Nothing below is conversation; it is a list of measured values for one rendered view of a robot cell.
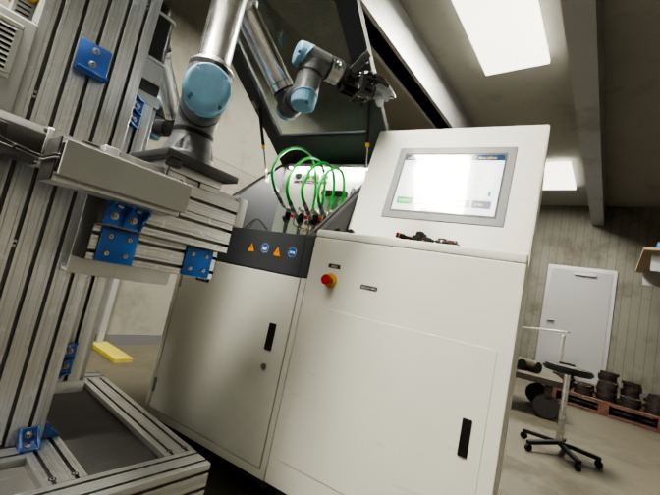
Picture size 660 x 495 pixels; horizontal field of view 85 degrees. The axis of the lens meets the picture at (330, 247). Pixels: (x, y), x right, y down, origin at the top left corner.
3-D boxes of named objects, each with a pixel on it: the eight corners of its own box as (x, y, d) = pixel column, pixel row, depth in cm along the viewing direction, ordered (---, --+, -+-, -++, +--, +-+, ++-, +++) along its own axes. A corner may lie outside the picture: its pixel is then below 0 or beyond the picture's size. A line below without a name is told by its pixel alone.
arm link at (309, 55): (288, 71, 110) (294, 45, 111) (319, 86, 115) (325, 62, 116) (297, 59, 103) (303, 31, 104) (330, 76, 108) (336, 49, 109)
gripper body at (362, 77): (363, 108, 121) (332, 93, 116) (366, 86, 123) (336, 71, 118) (376, 97, 115) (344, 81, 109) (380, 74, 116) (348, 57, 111)
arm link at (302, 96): (304, 121, 116) (311, 88, 117) (318, 108, 106) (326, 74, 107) (281, 111, 113) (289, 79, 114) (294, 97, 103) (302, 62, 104)
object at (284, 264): (188, 254, 166) (196, 220, 168) (195, 255, 170) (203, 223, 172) (298, 276, 136) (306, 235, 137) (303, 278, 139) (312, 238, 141)
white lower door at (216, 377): (146, 406, 160) (184, 254, 167) (151, 405, 162) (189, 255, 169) (257, 468, 127) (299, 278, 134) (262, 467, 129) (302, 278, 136)
